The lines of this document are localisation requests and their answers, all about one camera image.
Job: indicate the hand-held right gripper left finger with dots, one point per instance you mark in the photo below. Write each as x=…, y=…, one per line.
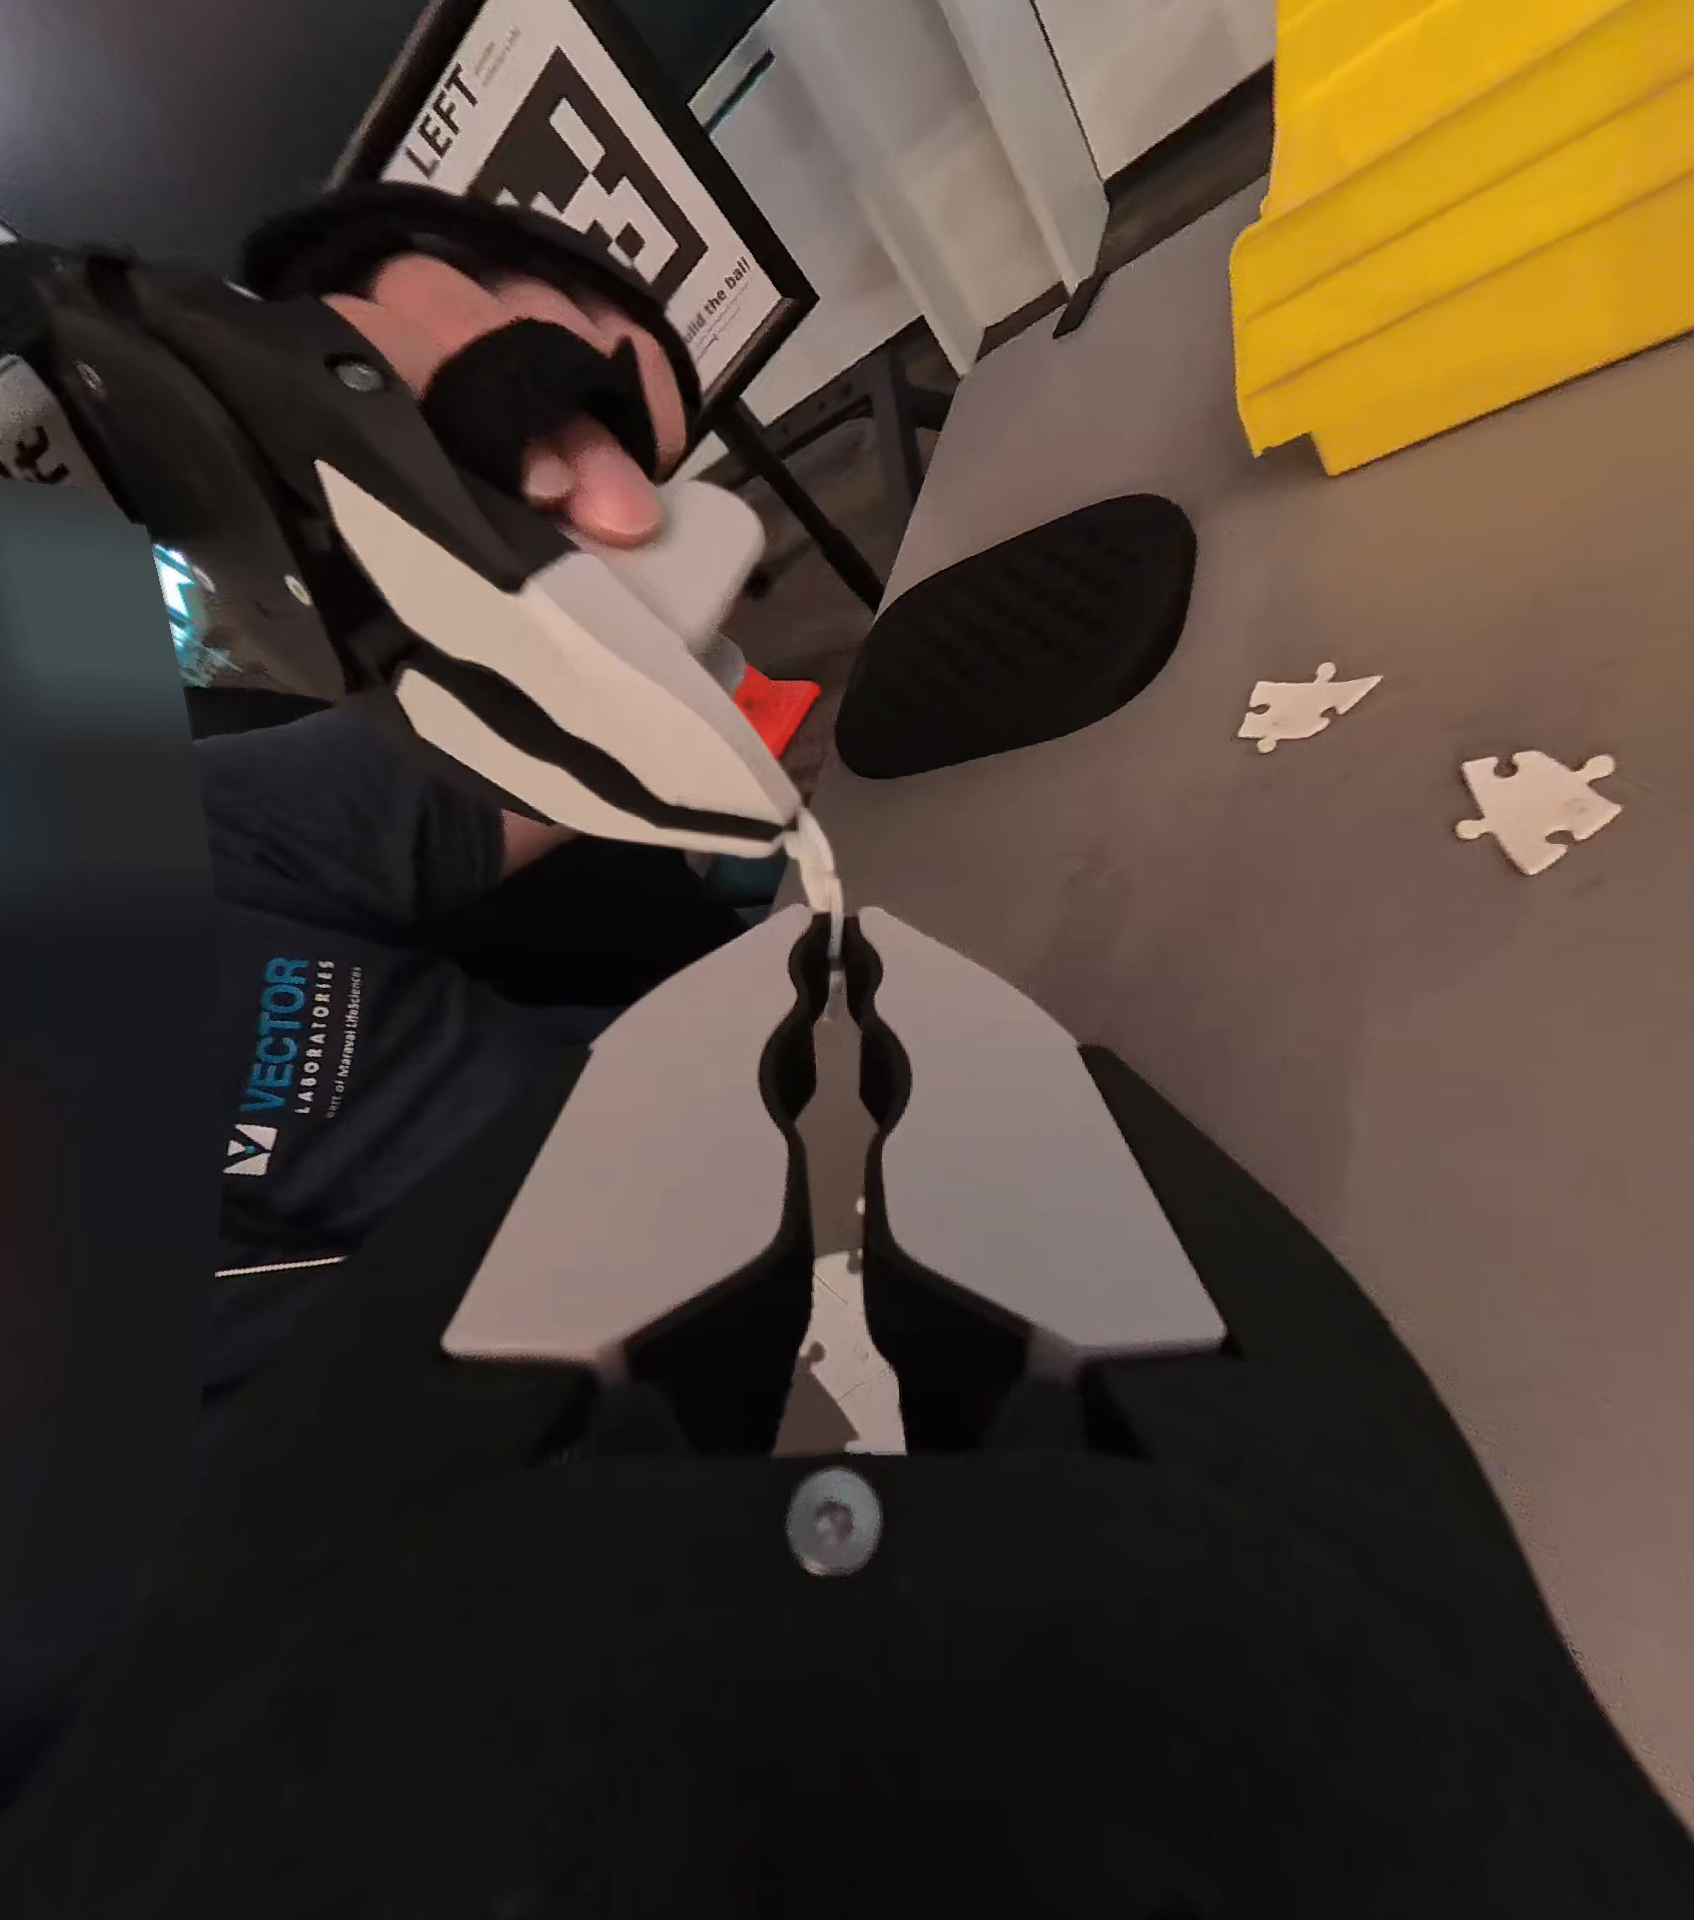
x=639, y=1202

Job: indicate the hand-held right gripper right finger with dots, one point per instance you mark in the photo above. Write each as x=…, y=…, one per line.
x=1043, y=1202

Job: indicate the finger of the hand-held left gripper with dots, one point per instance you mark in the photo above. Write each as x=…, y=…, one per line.
x=533, y=757
x=623, y=661

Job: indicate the assembled white puzzle section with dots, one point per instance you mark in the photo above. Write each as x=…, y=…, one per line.
x=849, y=1387

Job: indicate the white puzzle piece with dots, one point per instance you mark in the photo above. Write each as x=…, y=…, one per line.
x=816, y=873

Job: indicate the scattered loose puzzle pieces group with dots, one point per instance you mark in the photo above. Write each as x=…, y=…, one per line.
x=1532, y=803

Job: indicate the person's left hand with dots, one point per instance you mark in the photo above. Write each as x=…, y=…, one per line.
x=608, y=479

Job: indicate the red object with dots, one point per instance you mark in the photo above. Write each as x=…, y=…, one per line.
x=776, y=709

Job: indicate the black chair armrest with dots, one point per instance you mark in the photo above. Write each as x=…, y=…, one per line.
x=1014, y=630

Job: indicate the yellow storage bin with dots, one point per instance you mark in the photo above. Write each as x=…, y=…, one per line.
x=1510, y=211

